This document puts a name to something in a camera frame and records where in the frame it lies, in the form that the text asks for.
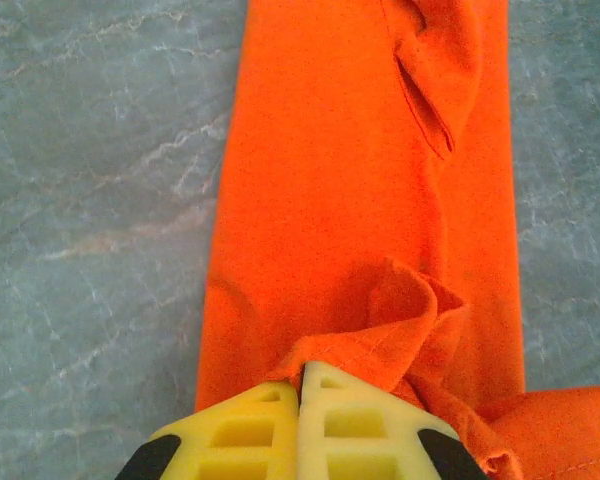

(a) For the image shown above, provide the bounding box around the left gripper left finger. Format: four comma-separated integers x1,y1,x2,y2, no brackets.
112,381,302,480

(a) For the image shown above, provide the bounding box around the orange t-shirt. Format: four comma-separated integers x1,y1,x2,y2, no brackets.
194,0,600,480

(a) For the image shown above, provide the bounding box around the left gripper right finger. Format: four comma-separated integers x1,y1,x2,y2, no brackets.
297,359,492,480

